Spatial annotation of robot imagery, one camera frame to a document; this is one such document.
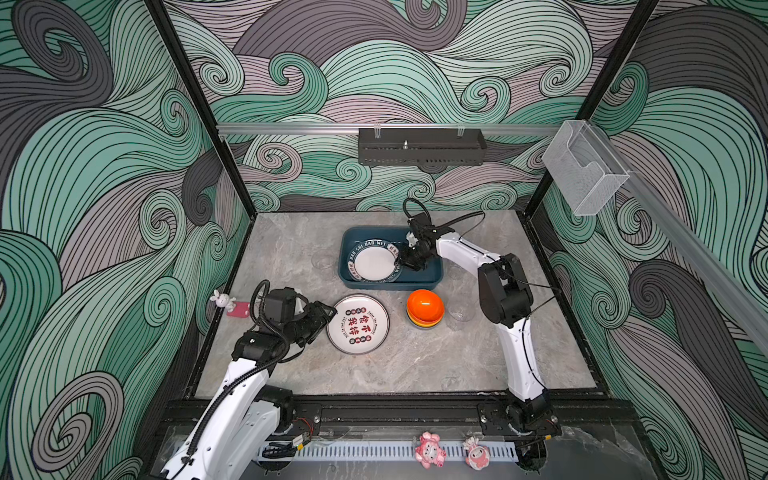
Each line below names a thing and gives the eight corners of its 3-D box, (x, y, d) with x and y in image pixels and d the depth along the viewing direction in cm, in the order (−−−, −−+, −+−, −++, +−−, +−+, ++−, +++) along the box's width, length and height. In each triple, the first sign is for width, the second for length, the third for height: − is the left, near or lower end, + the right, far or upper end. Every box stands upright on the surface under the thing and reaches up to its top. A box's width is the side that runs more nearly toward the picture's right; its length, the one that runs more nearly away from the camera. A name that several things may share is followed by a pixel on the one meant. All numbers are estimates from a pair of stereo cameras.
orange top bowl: (409, 329, 90) (411, 319, 84) (406, 300, 96) (408, 289, 91) (441, 329, 90) (446, 319, 84) (437, 300, 96) (441, 289, 91)
